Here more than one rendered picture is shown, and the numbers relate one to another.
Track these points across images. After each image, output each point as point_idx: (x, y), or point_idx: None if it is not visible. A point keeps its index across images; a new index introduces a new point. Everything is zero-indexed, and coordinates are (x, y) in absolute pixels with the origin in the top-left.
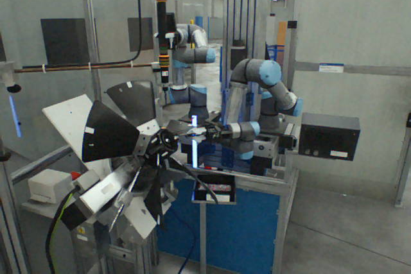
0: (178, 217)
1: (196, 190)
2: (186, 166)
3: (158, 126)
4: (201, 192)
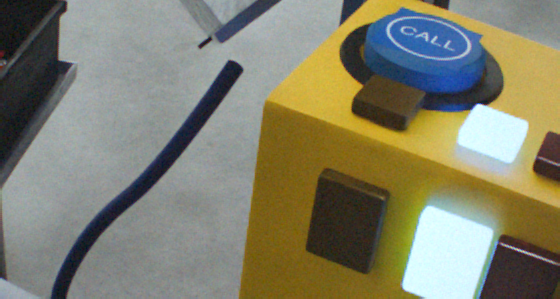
0: (158, 154)
1: None
2: (3, 287)
3: (405, 101)
4: (12, 7)
